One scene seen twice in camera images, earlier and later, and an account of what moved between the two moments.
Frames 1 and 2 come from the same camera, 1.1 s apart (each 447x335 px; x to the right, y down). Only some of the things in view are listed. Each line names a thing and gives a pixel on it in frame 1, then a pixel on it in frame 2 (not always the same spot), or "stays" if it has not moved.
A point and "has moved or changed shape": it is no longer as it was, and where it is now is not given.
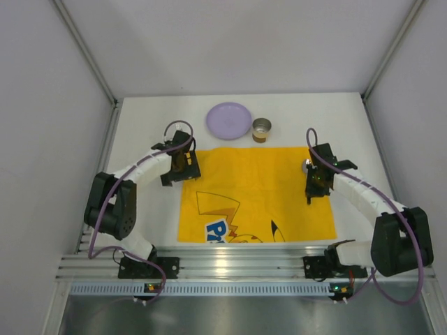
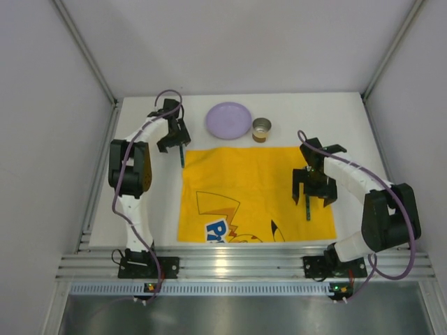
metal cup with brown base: [260, 128] stays
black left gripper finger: [167, 179] to [165, 142]
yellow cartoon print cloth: [248, 195] stays
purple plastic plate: [228, 121] stays
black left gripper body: [191, 169] to [176, 138]
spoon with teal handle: [304, 165] has moved or changed shape
